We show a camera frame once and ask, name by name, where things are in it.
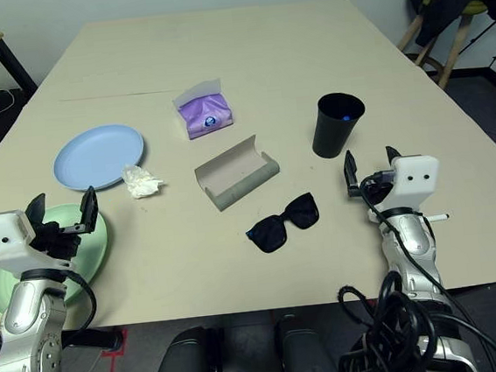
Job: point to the light green plate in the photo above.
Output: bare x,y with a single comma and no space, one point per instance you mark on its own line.
92,254

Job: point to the black table foot bar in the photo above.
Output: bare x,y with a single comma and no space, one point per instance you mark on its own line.
96,339

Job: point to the light blue plate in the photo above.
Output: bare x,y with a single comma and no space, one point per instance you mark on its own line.
96,156

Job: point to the wooden stool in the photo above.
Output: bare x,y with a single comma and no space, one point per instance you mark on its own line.
454,49

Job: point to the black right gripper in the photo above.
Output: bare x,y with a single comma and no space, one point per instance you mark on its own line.
382,192

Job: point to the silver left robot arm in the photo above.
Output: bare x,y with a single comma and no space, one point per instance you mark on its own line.
23,313

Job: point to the black cup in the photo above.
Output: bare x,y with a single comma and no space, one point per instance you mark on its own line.
329,138

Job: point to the black robot right leg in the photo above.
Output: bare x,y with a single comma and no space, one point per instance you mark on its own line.
308,351

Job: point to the black robot left leg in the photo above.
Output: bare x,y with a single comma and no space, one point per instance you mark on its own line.
181,364

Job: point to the purple tissue pack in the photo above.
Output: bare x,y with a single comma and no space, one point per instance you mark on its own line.
206,119

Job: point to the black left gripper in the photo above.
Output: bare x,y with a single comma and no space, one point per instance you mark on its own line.
55,242

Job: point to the black sunglasses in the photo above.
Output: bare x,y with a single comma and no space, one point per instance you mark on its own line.
303,213

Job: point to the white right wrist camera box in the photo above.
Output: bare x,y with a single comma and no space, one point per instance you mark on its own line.
414,179

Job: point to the white tissue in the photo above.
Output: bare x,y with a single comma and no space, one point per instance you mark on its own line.
140,183

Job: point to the white pen dark tip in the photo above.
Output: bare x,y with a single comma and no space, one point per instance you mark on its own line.
440,217

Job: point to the grey glasses case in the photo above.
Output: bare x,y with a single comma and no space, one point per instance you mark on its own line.
233,170

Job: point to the yellow-green stool cushion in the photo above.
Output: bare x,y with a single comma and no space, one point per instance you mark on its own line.
474,7

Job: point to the black robot leg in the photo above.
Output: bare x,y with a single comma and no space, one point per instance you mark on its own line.
308,351
181,364

